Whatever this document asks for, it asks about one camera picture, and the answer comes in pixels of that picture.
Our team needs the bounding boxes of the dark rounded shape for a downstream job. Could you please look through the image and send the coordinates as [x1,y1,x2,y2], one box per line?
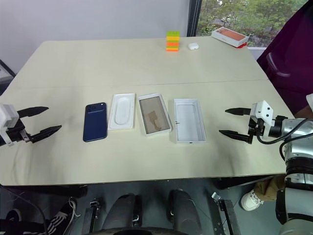
[168,188,204,235]

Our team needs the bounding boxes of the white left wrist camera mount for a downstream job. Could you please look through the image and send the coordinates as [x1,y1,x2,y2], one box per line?
[0,103,20,147]

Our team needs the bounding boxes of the white moulded tray insert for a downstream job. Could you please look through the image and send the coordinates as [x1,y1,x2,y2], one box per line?
[107,92,136,131]

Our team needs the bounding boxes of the black office chair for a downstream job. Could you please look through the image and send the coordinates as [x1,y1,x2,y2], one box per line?
[256,0,313,118]

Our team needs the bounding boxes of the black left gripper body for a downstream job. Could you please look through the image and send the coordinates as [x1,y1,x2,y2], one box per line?
[6,117,32,144]

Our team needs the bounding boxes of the green orange toy block stack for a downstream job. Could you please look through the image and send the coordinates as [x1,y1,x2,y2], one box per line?
[166,30,181,53]

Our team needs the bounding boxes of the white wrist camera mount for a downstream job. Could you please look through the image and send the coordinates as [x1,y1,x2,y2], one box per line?
[251,100,276,127]
[0,103,20,147]

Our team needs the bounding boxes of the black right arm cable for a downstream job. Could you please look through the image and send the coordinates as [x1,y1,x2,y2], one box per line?
[256,118,309,161]

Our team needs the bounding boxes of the black metal stand bracket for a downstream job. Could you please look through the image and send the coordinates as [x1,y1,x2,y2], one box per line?
[85,200,103,234]
[211,191,243,235]

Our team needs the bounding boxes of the dark window frame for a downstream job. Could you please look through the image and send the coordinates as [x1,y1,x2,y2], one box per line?
[186,0,203,38]

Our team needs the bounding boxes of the dark blue smartphone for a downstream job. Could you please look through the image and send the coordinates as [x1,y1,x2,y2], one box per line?
[82,102,109,143]

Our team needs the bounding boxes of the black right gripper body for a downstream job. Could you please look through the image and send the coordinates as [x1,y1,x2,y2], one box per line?
[247,116,267,138]

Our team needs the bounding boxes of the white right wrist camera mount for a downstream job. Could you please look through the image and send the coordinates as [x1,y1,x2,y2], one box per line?
[251,100,276,127]

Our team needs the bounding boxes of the black white laced sneaker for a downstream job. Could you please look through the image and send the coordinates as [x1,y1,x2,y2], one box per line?
[45,197,82,235]

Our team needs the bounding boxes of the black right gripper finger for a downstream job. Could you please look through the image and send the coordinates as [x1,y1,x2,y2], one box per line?
[218,130,254,145]
[224,107,253,116]

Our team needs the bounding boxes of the orange and white box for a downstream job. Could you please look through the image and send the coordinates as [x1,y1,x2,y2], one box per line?
[211,27,248,48]

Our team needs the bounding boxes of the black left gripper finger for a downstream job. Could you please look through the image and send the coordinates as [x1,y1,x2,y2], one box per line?
[29,125,63,144]
[17,106,50,119]

